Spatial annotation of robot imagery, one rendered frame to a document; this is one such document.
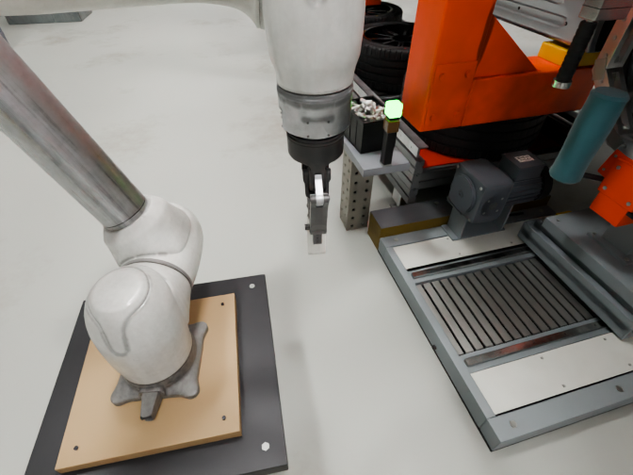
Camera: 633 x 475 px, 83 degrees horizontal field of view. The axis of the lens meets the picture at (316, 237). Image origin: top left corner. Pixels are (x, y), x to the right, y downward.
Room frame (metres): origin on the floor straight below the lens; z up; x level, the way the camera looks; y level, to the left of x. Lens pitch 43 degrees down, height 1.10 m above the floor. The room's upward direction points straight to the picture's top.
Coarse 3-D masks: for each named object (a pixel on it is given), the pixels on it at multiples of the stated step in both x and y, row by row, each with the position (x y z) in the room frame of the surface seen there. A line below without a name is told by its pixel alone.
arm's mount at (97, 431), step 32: (192, 320) 0.51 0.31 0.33; (224, 320) 0.51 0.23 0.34; (96, 352) 0.42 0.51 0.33; (224, 352) 0.42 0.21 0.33; (96, 384) 0.35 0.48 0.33; (224, 384) 0.35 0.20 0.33; (96, 416) 0.28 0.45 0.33; (128, 416) 0.28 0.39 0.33; (160, 416) 0.28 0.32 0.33; (192, 416) 0.28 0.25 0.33; (224, 416) 0.28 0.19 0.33; (64, 448) 0.23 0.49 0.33; (96, 448) 0.23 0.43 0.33; (128, 448) 0.23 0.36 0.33; (160, 448) 0.23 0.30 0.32
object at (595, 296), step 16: (528, 224) 1.06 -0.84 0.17; (528, 240) 1.02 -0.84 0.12; (544, 240) 0.97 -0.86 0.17; (544, 256) 0.94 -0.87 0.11; (560, 256) 0.89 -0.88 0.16; (560, 272) 0.86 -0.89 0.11; (576, 272) 0.82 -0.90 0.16; (592, 272) 0.82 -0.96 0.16; (576, 288) 0.79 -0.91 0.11; (592, 288) 0.75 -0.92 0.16; (608, 288) 0.75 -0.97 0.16; (592, 304) 0.72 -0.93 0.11; (608, 304) 0.69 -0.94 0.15; (624, 304) 0.69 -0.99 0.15; (608, 320) 0.66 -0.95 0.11; (624, 320) 0.63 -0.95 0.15; (624, 336) 0.60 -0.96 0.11
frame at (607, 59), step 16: (624, 32) 1.06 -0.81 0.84; (608, 48) 1.08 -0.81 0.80; (624, 48) 1.08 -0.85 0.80; (608, 64) 1.06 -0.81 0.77; (608, 80) 1.04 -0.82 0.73; (624, 80) 1.05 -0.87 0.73; (624, 112) 0.99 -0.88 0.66; (624, 128) 0.95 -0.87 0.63; (608, 144) 0.94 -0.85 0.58; (624, 144) 0.91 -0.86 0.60
